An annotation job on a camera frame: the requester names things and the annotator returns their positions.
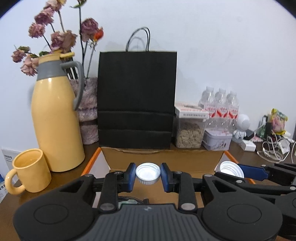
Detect fuzzy pink vase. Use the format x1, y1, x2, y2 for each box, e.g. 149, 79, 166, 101
77, 77, 99, 145

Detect middle water bottle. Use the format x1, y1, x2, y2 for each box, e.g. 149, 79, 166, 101
214, 88, 228, 130

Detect white tangled cables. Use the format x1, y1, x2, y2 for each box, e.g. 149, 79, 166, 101
256, 131, 296, 164

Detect blue box on shelf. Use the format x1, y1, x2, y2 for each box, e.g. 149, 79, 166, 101
0, 175, 8, 203

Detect black paper shopping bag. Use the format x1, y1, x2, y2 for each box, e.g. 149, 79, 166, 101
97, 27, 177, 149

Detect white booklet at table edge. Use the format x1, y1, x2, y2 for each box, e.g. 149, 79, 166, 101
1, 148, 20, 177

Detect clear jar of seeds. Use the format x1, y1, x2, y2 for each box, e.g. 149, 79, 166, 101
176, 113, 208, 149

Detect left water bottle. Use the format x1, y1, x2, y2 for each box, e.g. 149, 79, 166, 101
198, 86, 216, 128

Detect grey printed tin box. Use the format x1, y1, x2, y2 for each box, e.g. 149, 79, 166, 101
202, 129, 232, 151

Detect right water bottle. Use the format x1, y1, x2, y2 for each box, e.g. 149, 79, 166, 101
227, 91, 239, 133

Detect yellow ceramic mug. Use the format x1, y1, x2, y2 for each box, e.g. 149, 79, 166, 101
4, 149, 52, 195

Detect water bottle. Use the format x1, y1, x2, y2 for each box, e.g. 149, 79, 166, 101
214, 88, 228, 130
198, 86, 216, 128
227, 91, 239, 133

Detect yellow thermos jug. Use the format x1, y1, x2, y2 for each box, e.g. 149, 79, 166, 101
31, 51, 85, 172

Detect white cap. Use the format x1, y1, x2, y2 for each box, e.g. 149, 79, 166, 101
219, 161, 244, 178

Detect white robot figurine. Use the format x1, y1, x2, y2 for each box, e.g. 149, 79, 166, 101
232, 113, 250, 143

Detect white plastic jar lid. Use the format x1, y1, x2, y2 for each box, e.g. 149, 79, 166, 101
135, 163, 161, 185

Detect orange cardboard box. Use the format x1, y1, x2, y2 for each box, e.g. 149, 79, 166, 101
81, 146, 256, 209

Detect white charger adapter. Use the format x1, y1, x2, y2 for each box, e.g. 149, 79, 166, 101
239, 140, 256, 152

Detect colourful snack packet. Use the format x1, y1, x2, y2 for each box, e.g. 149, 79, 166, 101
271, 108, 288, 136

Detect white flat box on jar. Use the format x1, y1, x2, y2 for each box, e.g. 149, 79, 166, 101
175, 102, 209, 120

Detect dried pink flower bouquet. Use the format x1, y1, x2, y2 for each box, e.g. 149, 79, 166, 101
11, 1, 104, 77

